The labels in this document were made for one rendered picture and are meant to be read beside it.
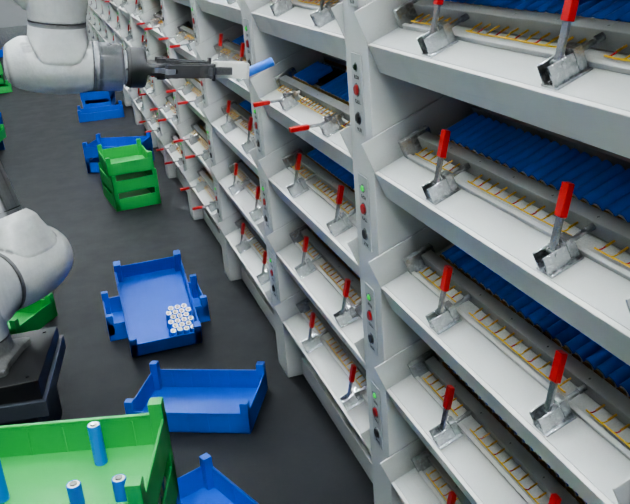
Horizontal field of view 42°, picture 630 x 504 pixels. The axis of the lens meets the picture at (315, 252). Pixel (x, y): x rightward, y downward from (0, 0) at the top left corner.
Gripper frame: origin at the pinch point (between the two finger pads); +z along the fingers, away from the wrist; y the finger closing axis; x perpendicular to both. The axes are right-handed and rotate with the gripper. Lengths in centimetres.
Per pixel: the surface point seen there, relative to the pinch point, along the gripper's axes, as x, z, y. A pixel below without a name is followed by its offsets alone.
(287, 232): 41, 20, 21
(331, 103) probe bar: 3.8, 15.6, -16.5
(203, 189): 63, 25, 144
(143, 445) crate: 47, -24, -55
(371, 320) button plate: 35, 15, -45
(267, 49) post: -2.2, 13.4, 21.1
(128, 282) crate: 73, -12, 76
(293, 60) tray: 0.0, 19.5, 20.8
